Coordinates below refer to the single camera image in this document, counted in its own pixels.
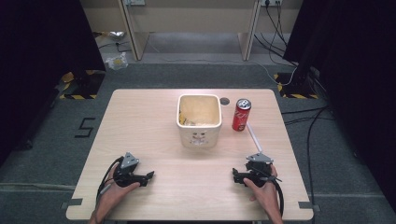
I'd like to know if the clear plastic bag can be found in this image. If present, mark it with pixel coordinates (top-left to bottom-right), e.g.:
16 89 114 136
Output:
105 51 129 71

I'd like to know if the cream square bin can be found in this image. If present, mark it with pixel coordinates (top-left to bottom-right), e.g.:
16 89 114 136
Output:
176 93 223 149

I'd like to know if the silver foil bag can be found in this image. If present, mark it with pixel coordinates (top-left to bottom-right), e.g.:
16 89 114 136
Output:
106 30 126 42

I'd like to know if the grey tape piece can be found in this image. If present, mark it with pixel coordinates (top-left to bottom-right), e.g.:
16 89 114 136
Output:
60 198 84 210
298 201 321 213

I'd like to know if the hazard striped stand base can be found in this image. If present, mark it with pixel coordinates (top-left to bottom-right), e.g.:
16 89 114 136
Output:
59 69 106 101
274 72 320 100

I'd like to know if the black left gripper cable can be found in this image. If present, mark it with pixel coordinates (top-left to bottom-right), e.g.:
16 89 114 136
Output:
96 156 125 203

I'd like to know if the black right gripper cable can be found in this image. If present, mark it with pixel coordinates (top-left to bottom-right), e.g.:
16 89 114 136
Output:
266 175 285 217

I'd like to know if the white straw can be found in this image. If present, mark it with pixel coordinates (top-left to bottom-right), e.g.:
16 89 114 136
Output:
246 121 264 154

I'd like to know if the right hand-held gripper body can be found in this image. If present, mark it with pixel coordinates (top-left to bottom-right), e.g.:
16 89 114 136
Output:
245 152 275 189

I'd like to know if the black cable bundle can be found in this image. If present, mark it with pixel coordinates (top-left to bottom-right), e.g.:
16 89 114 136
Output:
253 2 300 68

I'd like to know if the yellowish crumpled wrapper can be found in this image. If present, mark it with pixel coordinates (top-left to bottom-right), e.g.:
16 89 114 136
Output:
178 113 196 127

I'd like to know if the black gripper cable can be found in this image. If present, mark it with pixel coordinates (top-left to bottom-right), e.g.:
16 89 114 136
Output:
266 175 285 217
96 156 125 203

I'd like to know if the black curtain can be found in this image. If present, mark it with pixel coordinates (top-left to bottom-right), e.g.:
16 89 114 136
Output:
0 0 106 166
283 0 396 214

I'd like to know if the person's left hand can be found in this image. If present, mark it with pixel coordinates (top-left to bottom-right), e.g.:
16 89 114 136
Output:
94 164 141 216

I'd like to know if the person's right hand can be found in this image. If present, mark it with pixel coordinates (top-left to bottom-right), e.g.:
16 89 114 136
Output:
243 163 280 216

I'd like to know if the thin black floor cable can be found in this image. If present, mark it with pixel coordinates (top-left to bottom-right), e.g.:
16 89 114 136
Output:
98 40 134 53

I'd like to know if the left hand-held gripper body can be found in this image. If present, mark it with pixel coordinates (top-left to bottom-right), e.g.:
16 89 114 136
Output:
112 152 148 189

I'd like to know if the red drink can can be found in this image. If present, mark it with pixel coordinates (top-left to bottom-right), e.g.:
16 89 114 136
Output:
231 98 252 133

